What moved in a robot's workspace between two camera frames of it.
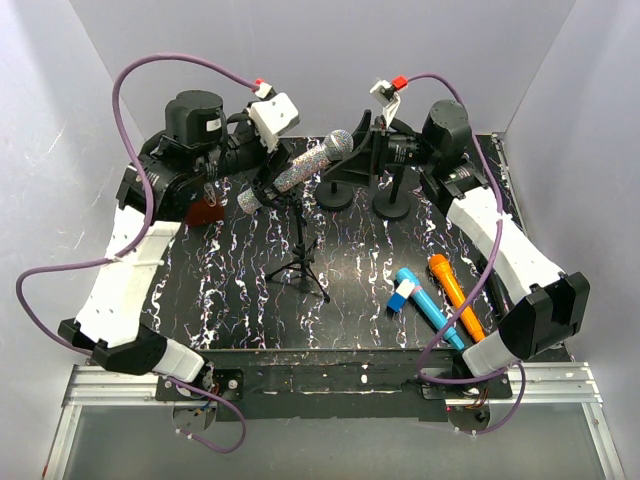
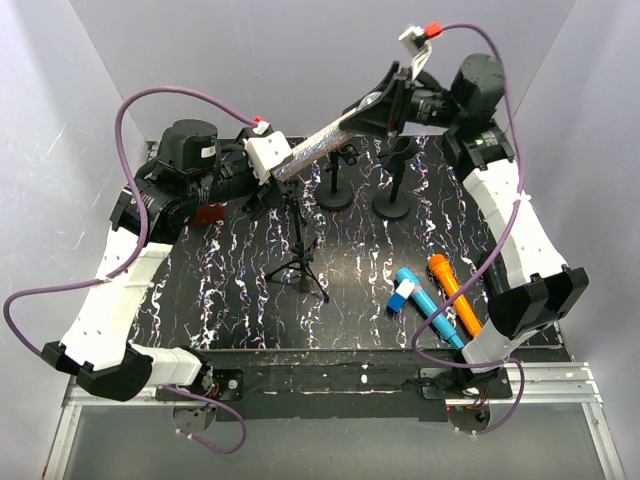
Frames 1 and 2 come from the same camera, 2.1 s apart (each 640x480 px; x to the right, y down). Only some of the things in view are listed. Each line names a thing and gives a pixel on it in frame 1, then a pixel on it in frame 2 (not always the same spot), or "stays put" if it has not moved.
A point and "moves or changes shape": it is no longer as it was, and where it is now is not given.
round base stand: (391, 204) stays put
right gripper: (355, 168) → (390, 113)
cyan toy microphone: (420, 294) stays put
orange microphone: (440, 265) stays put
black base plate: (352, 384) stays put
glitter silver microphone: (337, 145) moves or changes shape
